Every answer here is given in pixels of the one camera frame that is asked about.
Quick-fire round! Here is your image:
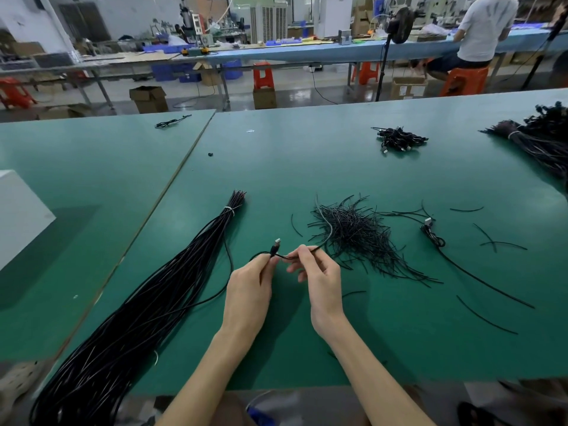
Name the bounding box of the person's left hand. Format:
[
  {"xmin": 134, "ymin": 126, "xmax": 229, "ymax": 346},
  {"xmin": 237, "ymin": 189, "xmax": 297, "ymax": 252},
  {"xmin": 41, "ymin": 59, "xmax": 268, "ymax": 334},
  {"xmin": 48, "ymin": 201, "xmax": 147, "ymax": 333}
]
[{"xmin": 222, "ymin": 254, "xmax": 278, "ymax": 338}]

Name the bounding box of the person's right hand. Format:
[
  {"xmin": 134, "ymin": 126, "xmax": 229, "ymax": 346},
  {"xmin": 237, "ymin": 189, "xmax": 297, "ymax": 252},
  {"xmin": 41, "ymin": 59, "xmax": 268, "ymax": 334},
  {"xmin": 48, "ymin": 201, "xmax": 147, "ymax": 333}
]
[{"xmin": 286, "ymin": 246, "xmax": 349, "ymax": 343}]

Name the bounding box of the pile of black wire ties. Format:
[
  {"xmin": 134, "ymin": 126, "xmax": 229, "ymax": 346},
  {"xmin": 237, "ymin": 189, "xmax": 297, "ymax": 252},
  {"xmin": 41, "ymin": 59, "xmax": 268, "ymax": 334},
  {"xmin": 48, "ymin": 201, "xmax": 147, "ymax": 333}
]
[{"xmin": 308, "ymin": 196, "xmax": 443, "ymax": 286}]

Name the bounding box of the long black cable bundle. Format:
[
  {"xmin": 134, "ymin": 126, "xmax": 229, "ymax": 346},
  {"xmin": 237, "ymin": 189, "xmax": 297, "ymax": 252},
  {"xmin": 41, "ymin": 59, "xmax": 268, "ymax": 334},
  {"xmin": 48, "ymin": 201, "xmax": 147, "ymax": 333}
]
[{"xmin": 29, "ymin": 191, "xmax": 248, "ymax": 426}]

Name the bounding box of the small pile of knotted cables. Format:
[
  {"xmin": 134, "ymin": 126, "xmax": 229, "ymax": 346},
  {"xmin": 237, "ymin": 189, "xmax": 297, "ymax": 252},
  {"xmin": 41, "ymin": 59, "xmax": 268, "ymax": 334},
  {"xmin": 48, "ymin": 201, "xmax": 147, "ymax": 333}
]
[{"xmin": 373, "ymin": 125, "xmax": 430, "ymax": 156}]

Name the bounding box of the small cable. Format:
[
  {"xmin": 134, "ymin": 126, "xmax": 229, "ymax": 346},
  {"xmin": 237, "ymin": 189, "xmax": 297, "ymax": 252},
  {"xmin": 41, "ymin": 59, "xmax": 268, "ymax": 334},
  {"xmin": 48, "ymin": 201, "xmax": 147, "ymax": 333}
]
[{"xmin": 154, "ymin": 114, "xmax": 193, "ymax": 130}]

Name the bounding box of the large heap of black cables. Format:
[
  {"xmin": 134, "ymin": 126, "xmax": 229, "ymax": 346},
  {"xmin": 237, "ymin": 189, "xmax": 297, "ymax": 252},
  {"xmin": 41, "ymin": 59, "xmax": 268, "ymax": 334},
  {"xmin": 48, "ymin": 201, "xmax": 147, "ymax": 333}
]
[{"xmin": 482, "ymin": 102, "xmax": 568, "ymax": 187}]

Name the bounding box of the person's left forearm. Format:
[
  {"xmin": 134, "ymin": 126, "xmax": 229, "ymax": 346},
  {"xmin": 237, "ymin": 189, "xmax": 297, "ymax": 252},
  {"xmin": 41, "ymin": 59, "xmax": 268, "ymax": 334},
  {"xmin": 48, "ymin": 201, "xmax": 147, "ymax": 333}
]
[{"xmin": 155, "ymin": 322, "xmax": 263, "ymax": 426}]

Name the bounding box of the person's right forearm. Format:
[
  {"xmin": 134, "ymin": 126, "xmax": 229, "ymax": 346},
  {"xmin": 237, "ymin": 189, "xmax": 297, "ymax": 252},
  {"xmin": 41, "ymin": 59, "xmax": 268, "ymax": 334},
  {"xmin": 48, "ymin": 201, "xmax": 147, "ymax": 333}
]
[{"xmin": 318, "ymin": 317, "xmax": 438, "ymax": 426}]

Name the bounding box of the blue plastic item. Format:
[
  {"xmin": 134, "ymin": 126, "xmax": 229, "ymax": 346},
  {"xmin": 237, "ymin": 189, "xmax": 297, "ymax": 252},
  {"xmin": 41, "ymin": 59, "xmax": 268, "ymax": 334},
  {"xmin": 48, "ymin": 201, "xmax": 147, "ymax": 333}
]
[{"xmin": 246, "ymin": 404, "xmax": 280, "ymax": 426}]

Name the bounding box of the small cardboard box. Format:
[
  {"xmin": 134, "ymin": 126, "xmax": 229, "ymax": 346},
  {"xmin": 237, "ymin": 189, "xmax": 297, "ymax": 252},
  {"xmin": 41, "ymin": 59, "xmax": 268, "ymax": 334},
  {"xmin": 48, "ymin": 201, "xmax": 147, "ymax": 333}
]
[{"xmin": 253, "ymin": 88, "xmax": 278, "ymax": 111}]

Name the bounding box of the black sandal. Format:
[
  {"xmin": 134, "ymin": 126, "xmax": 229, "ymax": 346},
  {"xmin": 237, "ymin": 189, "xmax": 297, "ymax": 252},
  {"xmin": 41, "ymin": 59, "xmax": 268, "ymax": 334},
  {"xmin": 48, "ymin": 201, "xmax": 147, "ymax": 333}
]
[{"xmin": 456, "ymin": 400, "xmax": 516, "ymax": 426}]

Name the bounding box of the orange plastic stool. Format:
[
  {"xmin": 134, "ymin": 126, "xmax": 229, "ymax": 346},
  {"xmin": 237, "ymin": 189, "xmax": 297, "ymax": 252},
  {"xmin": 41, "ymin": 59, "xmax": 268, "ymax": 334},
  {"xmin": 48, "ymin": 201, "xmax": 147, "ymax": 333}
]
[
  {"xmin": 0, "ymin": 79, "xmax": 38, "ymax": 110},
  {"xmin": 355, "ymin": 61, "xmax": 380, "ymax": 87},
  {"xmin": 441, "ymin": 66, "xmax": 490, "ymax": 96}
]

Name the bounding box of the red plastic stool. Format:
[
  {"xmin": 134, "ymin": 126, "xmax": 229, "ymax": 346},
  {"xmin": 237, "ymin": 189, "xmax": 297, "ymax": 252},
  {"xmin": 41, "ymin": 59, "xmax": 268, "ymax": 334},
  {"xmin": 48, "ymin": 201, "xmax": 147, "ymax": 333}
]
[{"xmin": 252, "ymin": 63, "xmax": 275, "ymax": 92}]

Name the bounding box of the open cardboard box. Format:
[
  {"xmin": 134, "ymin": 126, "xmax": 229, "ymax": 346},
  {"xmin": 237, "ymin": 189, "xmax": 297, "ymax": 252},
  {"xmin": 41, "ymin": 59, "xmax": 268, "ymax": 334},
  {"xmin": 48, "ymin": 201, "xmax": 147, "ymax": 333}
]
[{"xmin": 130, "ymin": 85, "xmax": 170, "ymax": 114}]

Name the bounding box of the long blue workbench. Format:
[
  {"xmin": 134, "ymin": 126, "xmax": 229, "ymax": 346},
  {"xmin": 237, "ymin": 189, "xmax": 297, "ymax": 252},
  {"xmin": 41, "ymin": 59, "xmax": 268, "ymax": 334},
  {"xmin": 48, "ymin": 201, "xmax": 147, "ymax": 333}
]
[{"xmin": 177, "ymin": 29, "xmax": 568, "ymax": 67}]

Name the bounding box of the large white box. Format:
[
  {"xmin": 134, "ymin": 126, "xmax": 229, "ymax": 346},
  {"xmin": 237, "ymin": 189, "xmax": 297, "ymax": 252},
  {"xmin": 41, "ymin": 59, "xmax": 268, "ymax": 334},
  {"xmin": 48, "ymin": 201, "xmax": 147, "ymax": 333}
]
[{"xmin": 0, "ymin": 169, "xmax": 57, "ymax": 272}]

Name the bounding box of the black fan on stand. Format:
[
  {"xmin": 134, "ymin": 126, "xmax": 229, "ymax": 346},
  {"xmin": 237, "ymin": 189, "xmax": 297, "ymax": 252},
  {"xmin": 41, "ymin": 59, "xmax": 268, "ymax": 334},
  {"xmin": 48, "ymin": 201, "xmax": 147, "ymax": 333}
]
[{"xmin": 375, "ymin": 6, "xmax": 417, "ymax": 103}]

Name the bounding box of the black tripod stand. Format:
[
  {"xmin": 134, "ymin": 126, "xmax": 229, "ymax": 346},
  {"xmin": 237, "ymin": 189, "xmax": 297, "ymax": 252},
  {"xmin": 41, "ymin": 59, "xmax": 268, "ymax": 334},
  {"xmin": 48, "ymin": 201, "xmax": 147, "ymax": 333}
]
[{"xmin": 522, "ymin": 13, "xmax": 568, "ymax": 91}]

